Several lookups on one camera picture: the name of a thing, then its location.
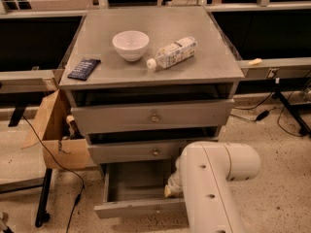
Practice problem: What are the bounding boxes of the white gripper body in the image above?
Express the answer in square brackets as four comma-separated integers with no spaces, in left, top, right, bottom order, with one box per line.
[167,171,183,195]

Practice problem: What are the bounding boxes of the grey drawer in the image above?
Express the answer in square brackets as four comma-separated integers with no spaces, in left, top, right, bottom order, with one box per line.
[94,159,186,218]
[71,99,233,135]
[88,137,218,164]

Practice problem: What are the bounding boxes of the black power adapter cable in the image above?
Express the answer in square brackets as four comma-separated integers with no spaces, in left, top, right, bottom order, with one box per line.
[228,90,276,122]

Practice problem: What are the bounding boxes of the black table leg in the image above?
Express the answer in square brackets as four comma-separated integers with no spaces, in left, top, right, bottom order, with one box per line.
[35,168,52,228]

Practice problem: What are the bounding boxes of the clear plastic bottle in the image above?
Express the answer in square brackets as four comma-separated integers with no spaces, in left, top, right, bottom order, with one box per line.
[147,37,198,71]

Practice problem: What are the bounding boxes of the grey drawer cabinet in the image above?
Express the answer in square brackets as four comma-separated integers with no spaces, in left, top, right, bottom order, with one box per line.
[58,6,245,167]

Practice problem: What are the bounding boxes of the grey top drawer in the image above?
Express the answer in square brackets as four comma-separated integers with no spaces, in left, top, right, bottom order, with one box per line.
[71,99,233,135]

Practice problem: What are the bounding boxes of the dark blue snack packet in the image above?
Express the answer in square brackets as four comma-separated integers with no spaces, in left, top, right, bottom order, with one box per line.
[68,58,100,81]

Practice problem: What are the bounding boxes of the brown cardboard box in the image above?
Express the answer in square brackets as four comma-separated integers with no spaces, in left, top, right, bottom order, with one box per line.
[21,90,94,170]

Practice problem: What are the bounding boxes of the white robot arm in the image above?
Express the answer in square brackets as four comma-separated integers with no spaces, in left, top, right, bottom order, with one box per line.
[164,141,261,233]

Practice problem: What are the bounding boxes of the small cream foam piece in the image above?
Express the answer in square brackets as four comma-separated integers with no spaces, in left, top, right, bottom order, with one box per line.
[248,58,262,66]

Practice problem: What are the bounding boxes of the black floor cable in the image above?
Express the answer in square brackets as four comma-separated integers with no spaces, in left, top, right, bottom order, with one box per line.
[20,115,86,233]

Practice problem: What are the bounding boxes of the black stand leg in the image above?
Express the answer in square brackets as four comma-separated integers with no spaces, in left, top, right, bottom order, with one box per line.
[272,78,311,136]

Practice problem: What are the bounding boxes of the grey middle drawer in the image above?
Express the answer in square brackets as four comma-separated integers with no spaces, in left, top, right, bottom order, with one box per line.
[88,137,218,164]

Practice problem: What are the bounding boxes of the grey bottom drawer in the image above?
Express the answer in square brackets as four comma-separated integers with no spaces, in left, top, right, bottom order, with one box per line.
[94,159,186,218]

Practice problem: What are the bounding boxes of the white ceramic bowl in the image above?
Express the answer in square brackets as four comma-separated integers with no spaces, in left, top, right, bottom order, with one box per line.
[112,30,150,61]

